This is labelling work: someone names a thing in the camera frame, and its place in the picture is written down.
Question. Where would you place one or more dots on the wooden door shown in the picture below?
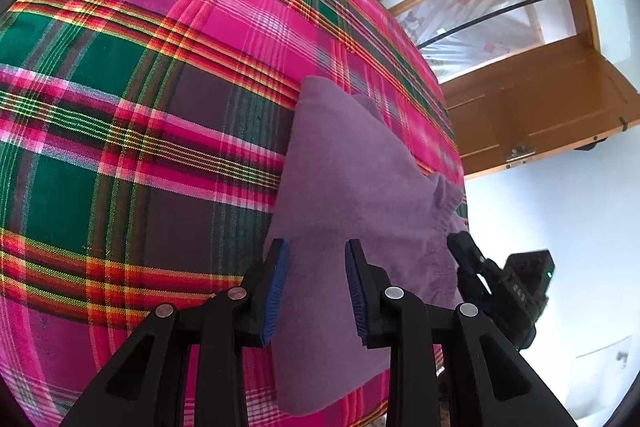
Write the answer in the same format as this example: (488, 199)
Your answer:
(540, 107)

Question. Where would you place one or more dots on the pink green plaid bed sheet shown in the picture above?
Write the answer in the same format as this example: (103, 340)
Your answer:
(150, 107)

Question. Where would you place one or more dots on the clear plastic door curtain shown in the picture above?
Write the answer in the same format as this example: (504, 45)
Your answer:
(490, 22)

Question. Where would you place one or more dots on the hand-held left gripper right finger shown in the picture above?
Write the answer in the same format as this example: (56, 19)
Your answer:
(356, 294)

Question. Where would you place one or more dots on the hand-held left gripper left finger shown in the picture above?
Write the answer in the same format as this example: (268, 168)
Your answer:
(277, 289)

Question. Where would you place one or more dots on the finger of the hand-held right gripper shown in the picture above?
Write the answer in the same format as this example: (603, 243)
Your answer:
(475, 292)
(467, 254)

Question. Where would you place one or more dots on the metal door lock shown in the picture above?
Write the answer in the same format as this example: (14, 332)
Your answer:
(520, 153)

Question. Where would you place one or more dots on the purple fleece sweater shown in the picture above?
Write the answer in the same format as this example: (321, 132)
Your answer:
(350, 187)

